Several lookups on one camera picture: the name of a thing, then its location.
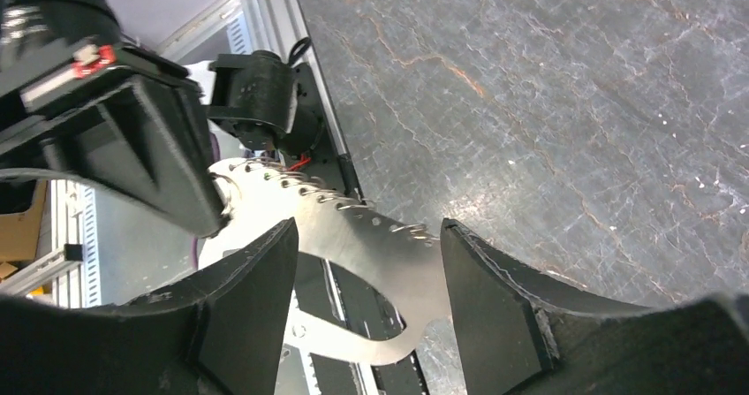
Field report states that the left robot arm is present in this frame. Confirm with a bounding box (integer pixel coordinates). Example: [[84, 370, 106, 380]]
[[1, 0, 318, 237]]

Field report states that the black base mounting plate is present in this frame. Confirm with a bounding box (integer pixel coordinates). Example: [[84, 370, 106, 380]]
[[280, 64, 431, 395]]

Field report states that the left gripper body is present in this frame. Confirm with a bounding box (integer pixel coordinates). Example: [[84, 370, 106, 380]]
[[1, 0, 191, 147]]

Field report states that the metal key organizer plate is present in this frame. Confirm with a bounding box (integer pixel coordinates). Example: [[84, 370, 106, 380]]
[[199, 158, 450, 366]]

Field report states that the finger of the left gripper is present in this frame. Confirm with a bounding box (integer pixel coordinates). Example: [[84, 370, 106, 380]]
[[1, 77, 226, 237]]

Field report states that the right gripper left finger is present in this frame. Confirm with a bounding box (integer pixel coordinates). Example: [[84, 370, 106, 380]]
[[1, 219, 299, 394]]

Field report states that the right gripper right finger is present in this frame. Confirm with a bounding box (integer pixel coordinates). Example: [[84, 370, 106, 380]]
[[440, 219, 748, 394]]

